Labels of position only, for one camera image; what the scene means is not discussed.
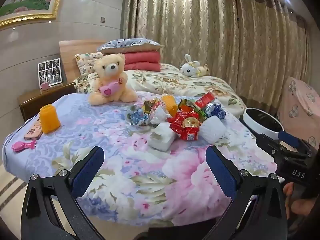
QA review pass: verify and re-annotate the wooden headboard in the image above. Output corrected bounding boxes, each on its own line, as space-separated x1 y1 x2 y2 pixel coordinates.
59 39 105 85

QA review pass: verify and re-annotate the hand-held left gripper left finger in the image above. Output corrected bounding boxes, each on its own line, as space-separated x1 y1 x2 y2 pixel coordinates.
20 146 105 240

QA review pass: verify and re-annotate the gold foil wrapper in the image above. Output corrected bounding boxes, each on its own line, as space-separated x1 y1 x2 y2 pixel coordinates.
142 99 161 115

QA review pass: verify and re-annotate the blue plastic wrapper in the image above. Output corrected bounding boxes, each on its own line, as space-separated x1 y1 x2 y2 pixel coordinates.
206 103 227 120

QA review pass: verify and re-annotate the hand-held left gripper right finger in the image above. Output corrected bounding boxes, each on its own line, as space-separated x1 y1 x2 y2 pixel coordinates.
200 145 288 240

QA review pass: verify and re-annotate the white trash bin black bag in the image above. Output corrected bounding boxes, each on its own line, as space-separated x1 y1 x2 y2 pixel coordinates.
239 107 285 140

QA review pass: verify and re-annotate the white tissue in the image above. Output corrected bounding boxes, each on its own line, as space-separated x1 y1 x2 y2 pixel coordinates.
150 105 173 125

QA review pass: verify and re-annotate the cartoon print pillow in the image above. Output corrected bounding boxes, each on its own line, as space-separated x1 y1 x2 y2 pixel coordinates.
74 52 104 75

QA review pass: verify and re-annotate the red snack wrapper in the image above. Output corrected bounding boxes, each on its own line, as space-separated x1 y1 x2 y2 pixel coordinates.
169 112 201 141

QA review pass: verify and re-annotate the blue white wrapper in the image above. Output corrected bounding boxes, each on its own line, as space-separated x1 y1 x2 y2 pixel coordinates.
126 105 150 127

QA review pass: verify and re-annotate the beige teddy bear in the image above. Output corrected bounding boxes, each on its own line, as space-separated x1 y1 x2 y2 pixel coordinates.
89 53 137 105

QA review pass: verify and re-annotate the white rabbit plush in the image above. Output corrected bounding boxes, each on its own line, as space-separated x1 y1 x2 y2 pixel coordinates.
180 54 200 77

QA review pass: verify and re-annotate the cream floral duvet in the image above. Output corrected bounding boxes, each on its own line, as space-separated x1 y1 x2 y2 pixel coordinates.
74 64 247 112

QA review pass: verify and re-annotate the pink case phone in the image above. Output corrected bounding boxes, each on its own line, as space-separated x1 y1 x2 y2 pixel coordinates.
24 116 44 140

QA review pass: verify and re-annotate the green gold snack bag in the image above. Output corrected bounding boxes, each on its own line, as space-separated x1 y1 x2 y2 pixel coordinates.
178 99 201 113

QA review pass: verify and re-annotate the blue polka dot pillow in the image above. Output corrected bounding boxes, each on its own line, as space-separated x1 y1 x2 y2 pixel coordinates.
97 39 164 55

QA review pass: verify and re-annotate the black white photo frame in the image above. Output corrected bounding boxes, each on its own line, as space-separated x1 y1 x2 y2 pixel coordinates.
37 58 62 88

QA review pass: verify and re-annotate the beige patterned curtain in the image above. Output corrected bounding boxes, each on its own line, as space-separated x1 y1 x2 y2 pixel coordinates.
124 0 313 115

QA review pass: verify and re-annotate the person's right hand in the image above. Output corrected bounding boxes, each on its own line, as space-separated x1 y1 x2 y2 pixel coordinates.
283 181 318 217

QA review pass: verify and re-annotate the pink reed diffuser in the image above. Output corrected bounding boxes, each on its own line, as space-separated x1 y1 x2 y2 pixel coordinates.
39 71 50 91

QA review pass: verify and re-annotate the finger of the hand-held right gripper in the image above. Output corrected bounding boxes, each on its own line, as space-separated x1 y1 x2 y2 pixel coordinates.
278 130 313 153
255 133 298 160

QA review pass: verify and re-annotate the gold framed landscape painting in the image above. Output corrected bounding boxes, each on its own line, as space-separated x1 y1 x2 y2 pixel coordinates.
0 0 67 29

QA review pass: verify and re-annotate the brown bear plush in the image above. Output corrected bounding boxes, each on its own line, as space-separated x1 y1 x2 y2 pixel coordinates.
197 64 211 77

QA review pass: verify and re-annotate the red white carton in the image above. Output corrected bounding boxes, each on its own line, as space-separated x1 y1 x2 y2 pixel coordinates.
194 92 216 110

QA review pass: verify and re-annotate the pink toy comb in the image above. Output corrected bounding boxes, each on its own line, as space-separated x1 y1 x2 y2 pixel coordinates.
12 141 37 152

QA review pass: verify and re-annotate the wooden bedside table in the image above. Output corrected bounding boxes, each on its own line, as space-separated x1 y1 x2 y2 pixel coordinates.
17 82 77 122

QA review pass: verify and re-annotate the pastel floral blanket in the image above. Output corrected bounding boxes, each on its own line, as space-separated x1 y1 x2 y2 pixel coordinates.
2 90 280 227

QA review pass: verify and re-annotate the pink heart print cloth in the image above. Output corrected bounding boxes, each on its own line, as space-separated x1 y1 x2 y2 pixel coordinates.
276 76 317 150

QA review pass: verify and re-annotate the folded red quilt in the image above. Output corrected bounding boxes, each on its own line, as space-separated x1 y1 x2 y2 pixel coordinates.
124 51 162 72

